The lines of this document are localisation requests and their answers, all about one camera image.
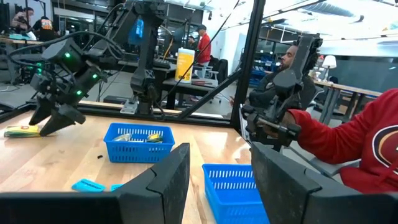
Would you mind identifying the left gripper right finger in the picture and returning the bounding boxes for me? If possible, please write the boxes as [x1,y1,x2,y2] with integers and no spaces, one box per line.
[250,141,385,224]

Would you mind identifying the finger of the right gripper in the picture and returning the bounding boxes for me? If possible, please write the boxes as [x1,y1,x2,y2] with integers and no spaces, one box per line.
[29,95,57,126]
[39,104,86,137]

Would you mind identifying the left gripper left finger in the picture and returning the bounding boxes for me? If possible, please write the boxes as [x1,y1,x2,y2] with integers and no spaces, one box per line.
[115,142,192,224]

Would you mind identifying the blue slotted plastic basket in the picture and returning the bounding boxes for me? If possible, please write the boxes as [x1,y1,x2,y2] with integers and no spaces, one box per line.
[201,163,271,224]
[103,123,176,164]

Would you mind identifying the wooden table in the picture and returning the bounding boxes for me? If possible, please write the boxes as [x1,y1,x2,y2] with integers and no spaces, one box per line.
[0,35,44,46]
[313,79,383,125]

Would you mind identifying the person's hand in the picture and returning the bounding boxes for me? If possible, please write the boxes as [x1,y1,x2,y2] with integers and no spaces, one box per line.
[262,111,298,139]

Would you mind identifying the blue tag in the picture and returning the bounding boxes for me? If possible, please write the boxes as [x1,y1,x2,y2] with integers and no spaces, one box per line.
[128,17,146,46]

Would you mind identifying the yellow white wipes canister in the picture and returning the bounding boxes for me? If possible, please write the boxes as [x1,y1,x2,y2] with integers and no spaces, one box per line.
[174,47,196,84]

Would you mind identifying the black desk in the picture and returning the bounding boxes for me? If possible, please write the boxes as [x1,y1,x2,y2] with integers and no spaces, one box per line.
[161,77,218,110]

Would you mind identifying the blue storage bins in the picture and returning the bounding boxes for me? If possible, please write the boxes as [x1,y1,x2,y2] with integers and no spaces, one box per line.
[248,52,280,88]

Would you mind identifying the white table lamp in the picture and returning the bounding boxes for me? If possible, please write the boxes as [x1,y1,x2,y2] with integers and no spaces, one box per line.
[322,55,338,82]

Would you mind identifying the black office chair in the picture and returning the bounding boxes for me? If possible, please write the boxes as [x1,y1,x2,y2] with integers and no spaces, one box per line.
[208,55,229,85]

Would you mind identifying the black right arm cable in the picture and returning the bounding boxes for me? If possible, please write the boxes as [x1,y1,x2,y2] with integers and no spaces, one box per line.
[7,30,125,60]

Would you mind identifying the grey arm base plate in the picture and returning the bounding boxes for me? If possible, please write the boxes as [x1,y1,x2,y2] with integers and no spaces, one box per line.
[119,98,139,115]

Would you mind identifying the black aluminium table frame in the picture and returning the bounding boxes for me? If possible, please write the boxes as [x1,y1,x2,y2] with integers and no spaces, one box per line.
[0,0,268,128]

